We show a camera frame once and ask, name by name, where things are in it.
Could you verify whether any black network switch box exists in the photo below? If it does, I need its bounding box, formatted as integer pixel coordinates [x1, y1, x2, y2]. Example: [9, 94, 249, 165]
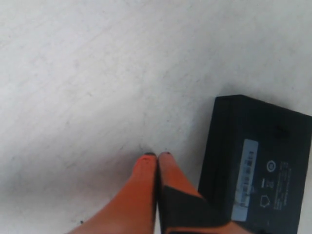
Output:
[198, 95, 312, 234]

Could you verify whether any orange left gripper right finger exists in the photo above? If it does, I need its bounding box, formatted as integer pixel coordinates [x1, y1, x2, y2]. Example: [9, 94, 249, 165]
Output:
[158, 152, 248, 234]

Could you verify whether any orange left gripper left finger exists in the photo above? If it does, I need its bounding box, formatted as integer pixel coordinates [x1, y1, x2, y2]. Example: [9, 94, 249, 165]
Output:
[70, 153, 156, 234]

